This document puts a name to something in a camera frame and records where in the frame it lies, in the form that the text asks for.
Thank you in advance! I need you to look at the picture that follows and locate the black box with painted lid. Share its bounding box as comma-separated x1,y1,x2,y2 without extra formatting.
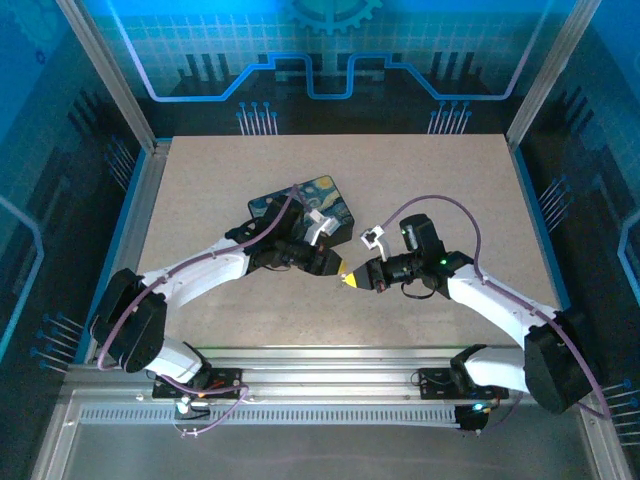
248,174,357,247

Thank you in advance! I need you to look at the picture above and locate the small black controller board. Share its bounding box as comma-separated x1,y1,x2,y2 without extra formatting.
453,401,490,435

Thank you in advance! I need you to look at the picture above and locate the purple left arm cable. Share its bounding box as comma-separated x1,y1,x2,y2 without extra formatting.
94,183,307,440

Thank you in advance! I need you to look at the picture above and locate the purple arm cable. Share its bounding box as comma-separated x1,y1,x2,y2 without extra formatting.
382,194,612,437
94,183,307,440

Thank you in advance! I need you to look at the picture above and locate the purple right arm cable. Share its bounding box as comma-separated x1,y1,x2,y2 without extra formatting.
382,194,612,437

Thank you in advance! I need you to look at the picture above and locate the aluminium front rail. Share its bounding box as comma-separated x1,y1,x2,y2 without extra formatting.
63,346,604,407

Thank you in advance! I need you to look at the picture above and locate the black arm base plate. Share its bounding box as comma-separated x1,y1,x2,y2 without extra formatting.
418,367,510,401
151,367,244,401

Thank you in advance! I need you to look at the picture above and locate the slotted grey cable duct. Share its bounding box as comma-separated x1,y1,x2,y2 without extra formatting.
78,406,464,427

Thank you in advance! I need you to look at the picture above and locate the aluminium side rail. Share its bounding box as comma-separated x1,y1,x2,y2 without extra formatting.
81,139,175,366

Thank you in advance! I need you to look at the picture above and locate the white connector with wires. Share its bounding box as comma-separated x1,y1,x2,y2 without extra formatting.
173,394,212,422

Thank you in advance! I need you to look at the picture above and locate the aluminium frame post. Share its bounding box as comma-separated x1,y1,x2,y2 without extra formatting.
54,0,159,153
504,0,605,153

